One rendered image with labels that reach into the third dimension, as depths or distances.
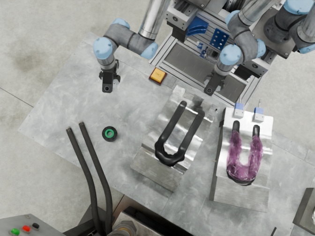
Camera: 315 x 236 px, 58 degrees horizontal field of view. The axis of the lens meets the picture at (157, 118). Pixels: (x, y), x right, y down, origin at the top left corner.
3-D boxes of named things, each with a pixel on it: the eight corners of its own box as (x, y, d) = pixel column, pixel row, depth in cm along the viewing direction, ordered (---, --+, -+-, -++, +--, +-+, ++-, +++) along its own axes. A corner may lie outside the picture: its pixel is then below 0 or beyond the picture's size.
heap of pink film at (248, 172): (229, 128, 150) (233, 125, 143) (262, 136, 150) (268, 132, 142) (221, 177, 144) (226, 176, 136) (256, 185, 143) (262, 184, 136)
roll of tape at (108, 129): (103, 143, 152) (102, 142, 148) (101, 129, 154) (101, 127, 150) (118, 140, 152) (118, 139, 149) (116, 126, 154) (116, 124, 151)
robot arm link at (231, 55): (246, 56, 112) (227, 63, 111) (238, 68, 122) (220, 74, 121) (238, 40, 114) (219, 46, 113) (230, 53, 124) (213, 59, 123)
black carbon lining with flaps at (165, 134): (180, 100, 152) (183, 94, 143) (207, 114, 151) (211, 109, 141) (148, 156, 144) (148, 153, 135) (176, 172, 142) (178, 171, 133)
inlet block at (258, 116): (253, 99, 158) (257, 96, 153) (262, 101, 158) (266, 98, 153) (251, 121, 155) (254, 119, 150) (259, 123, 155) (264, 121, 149)
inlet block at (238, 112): (235, 95, 158) (237, 92, 153) (243, 97, 158) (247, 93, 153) (231, 117, 155) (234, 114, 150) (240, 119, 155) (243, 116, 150)
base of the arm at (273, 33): (272, 12, 148) (280, 0, 139) (297, 27, 147) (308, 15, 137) (258, 33, 145) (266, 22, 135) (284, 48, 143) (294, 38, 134)
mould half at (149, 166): (175, 90, 161) (177, 81, 148) (215, 112, 158) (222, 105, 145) (129, 167, 149) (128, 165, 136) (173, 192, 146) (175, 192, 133)
